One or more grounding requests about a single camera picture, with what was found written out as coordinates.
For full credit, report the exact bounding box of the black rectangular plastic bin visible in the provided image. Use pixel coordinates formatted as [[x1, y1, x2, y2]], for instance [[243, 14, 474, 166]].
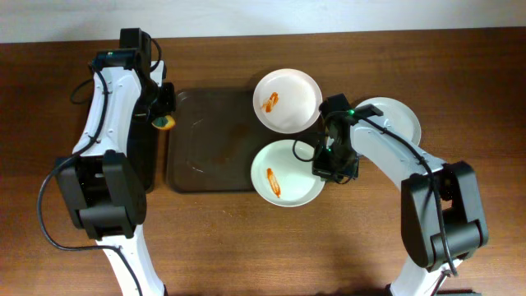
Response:
[[125, 90, 161, 194]]

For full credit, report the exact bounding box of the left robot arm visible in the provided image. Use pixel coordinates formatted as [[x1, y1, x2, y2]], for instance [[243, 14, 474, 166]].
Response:
[[49, 28, 175, 295]]

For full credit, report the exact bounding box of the white plate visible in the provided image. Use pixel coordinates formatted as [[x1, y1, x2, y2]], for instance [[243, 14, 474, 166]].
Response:
[[250, 139, 325, 207], [252, 68, 323, 134]]

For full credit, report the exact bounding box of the pale blue round plate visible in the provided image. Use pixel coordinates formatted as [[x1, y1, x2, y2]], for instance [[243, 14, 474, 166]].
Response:
[[350, 97, 423, 161]]

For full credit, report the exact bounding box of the dark brown serving tray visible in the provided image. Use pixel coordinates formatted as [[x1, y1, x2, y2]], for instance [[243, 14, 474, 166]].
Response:
[[166, 88, 320, 193]]

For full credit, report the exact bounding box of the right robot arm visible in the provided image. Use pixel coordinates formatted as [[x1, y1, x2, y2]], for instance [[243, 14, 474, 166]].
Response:
[[311, 94, 489, 295]]

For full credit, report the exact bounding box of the green and yellow sponge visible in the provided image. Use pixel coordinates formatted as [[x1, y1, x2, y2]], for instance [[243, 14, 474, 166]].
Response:
[[151, 115, 176, 131]]

